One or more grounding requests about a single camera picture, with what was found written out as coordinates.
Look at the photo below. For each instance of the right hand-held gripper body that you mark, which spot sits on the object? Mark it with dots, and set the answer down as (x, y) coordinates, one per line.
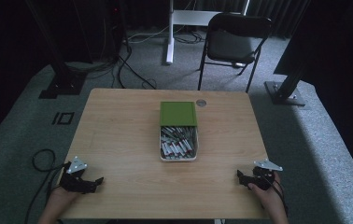
(263, 179)

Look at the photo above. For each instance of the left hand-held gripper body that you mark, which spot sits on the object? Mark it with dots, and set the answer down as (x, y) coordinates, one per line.
(72, 182)

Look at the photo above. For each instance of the person's left hand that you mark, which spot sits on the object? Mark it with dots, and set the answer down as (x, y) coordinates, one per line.
(60, 196)

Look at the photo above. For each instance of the person's right hand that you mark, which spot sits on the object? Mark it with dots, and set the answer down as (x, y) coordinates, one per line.
(269, 199)

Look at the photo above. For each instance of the white metal box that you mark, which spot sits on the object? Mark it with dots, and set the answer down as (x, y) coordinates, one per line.
(178, 159)

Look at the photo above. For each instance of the pile of red white batteries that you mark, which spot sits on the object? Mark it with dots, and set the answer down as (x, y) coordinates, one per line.
(177, 143)

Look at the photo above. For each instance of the grey round table grommet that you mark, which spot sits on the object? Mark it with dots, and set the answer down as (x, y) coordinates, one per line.
(201, 102)

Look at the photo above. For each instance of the black metal stand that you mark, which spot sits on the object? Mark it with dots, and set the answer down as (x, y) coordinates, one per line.
(285, 93)
(64, 82)

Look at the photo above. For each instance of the green box lid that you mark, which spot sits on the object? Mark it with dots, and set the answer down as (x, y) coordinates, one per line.
(178, 113)

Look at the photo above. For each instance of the black folding chair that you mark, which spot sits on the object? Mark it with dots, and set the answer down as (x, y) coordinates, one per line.
(232, 46)

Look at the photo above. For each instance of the dark equipment tower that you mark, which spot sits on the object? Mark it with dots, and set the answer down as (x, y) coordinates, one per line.
(115, 28)

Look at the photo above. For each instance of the white desk frame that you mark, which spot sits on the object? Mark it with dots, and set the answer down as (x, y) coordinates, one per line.
(171, 34)

